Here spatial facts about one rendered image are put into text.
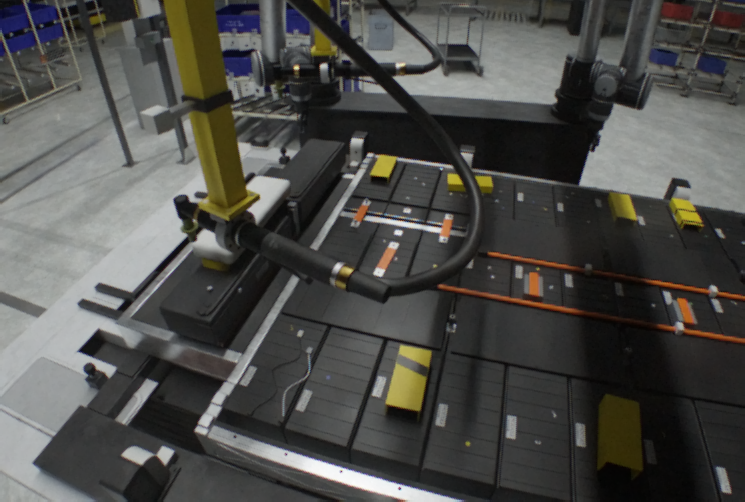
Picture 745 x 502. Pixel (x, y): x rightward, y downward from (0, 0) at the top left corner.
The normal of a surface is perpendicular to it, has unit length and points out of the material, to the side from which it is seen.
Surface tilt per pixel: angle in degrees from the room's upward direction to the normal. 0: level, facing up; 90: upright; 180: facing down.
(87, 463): 0
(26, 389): 0
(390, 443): 0
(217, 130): 90
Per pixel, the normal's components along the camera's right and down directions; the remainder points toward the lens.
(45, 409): 0.00, -0.81
